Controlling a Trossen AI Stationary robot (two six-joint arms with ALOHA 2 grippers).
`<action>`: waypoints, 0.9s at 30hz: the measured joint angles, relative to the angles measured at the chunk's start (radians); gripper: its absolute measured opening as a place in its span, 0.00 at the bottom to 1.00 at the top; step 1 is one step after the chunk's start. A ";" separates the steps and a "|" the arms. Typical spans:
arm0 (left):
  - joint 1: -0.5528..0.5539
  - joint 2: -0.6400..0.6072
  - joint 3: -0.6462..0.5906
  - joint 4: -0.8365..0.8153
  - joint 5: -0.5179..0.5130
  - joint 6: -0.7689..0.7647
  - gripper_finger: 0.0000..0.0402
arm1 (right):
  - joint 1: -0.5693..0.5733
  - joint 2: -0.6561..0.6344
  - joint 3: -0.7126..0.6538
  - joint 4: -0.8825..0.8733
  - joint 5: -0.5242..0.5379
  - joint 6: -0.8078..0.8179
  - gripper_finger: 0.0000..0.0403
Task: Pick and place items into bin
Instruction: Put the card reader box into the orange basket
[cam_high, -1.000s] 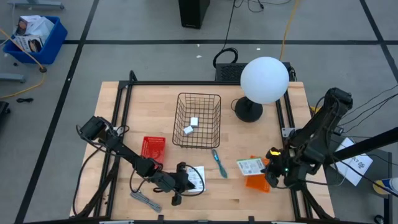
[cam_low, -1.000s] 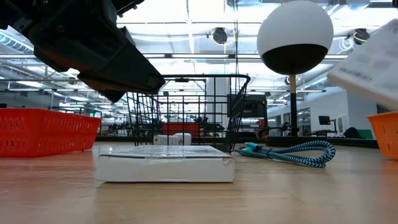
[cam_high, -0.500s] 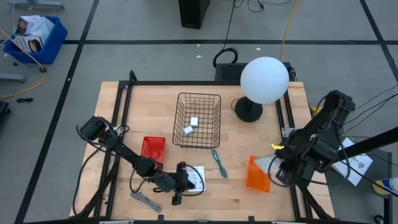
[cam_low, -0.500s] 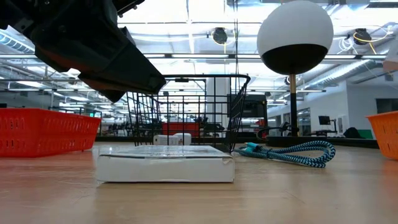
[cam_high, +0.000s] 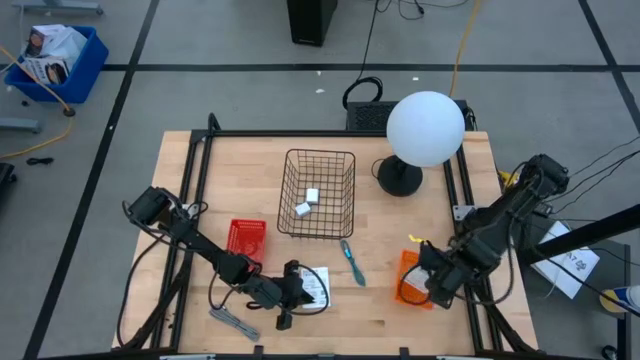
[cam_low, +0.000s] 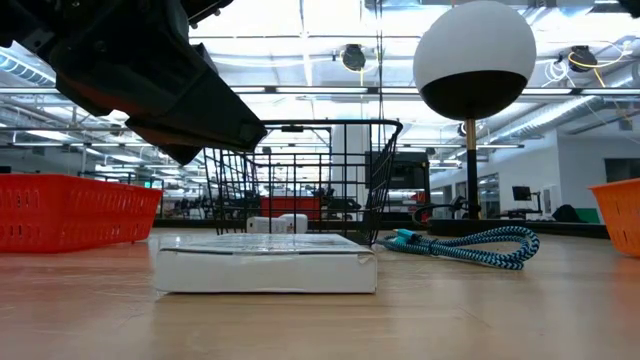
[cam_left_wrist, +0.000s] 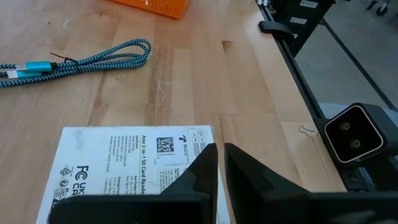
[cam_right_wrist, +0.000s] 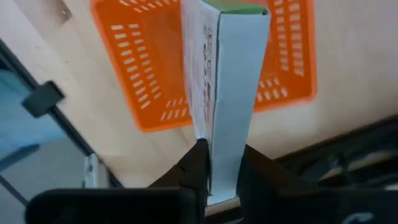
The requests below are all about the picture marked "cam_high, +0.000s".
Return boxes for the coiled black power cable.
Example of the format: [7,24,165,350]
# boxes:
[341,0,386,110]

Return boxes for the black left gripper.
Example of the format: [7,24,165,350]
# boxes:
[248,258,317,312]

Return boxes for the orange packet with label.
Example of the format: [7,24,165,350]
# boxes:
[394,248,437,311]

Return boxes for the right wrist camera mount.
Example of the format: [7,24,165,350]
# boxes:
[428,288,459,310]

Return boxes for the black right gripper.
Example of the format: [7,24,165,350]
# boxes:
[417,239,481,300]

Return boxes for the blue plastic bin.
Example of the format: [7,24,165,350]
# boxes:
[3,24,110,105]

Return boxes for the teal blue tool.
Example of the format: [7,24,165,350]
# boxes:
[339,238,367,288]

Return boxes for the black slanted frame pole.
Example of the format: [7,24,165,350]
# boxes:
[517,203,640,269]

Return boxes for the blue yellow white can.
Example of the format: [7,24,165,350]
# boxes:
[598,284,640,315]

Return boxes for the white globe lamp black base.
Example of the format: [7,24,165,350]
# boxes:
[372,90,467,198]

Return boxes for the grey metal stand foot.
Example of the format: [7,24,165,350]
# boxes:
[10,0,105,16]
[0,117,42,135]

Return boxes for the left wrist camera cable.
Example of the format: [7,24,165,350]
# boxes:
[207,263,332,317]

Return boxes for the long yellow floor cable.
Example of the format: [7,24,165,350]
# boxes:
[448,0,484,99]

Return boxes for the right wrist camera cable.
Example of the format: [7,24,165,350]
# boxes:
[397,263,432,307]

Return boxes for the black object at floor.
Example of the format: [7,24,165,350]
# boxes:
[0,162,17,199]

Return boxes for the red plastic basket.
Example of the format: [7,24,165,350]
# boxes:
[226,218,268,265]

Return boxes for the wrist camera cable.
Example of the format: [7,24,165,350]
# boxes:
[207,263,332,317]
[397,263,432,307]

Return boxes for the grey flat cable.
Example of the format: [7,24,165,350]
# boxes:
[208,305,262,343]

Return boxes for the black table frame rails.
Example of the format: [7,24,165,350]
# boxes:
[113,112,541,360]

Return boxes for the white card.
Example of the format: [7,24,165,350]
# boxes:
[298,266,332,310]

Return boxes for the white printed paper sheet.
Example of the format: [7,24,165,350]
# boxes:
[530,219,601,300]

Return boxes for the dark grey side table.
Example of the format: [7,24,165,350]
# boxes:
[512,214,632,360]

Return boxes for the black wire basket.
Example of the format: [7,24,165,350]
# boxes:
[276,148,357,240]

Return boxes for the black computer tower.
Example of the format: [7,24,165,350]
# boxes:
[286,0,339,48]

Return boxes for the yellow extension cord with plug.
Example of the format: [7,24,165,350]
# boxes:
[0,45,76,160]

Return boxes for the white cardboard box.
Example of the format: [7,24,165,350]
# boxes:
[409,267,431,299]

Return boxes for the white printed carton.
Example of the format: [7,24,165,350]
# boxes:
[22,56,71,86]
[24,23,89,64]

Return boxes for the black vented computer case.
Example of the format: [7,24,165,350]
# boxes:
[344,99,474,133]

